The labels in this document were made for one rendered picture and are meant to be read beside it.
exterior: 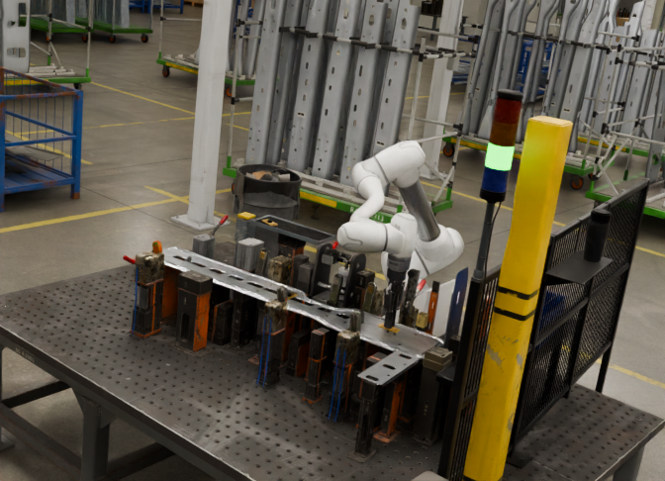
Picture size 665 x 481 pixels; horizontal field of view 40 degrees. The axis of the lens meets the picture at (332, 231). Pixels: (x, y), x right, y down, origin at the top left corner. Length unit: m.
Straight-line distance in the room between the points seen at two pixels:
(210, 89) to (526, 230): 5.14
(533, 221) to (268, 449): 1.28
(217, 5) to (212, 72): 0.52
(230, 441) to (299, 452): 0.24
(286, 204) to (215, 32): 1.59
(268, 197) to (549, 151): 4.22
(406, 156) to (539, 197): 1.33
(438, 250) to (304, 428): 1.21
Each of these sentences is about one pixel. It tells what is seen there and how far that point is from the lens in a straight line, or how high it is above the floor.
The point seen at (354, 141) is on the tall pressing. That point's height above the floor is 0.72.
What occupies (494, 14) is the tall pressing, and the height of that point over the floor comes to 1.76.
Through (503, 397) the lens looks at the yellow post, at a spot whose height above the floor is 1.18.
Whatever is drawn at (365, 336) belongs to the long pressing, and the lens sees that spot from 3.49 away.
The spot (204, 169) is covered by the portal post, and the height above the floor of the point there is 0.49.
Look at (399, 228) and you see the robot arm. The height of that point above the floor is 1.43.
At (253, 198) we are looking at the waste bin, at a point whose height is 0.57.
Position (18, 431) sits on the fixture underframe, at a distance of 4.33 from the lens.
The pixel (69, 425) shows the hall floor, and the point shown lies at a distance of 4.78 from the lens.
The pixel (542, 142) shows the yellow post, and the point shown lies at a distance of 2.58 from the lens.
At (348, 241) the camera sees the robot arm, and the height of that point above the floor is 1.37.
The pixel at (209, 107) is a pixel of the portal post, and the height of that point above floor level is 1.00.
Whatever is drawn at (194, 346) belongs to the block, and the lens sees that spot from 3.88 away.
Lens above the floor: 2.40
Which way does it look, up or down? 18 degrees down
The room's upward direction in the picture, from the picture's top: 7 degrees clockwise
